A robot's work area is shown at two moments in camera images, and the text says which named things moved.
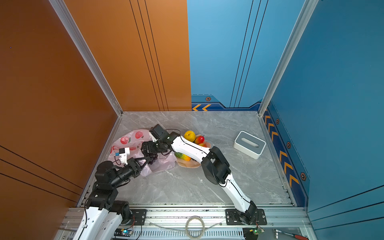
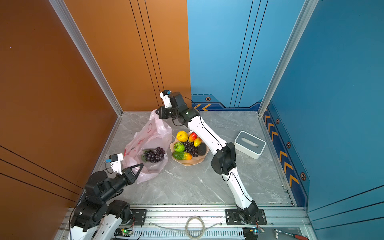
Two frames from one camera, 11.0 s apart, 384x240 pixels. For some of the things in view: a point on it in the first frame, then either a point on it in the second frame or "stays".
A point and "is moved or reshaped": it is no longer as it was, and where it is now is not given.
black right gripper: (150, 143) -> (162, 115)
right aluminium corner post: (301, 25) stays
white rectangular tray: (249, 144) stays
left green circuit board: (123, 232) stays
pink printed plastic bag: (133, 140) is moved or reshaped
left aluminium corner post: (64, 14) stays
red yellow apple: (199, 139) -> (193, 136)
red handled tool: (298, 236) stays
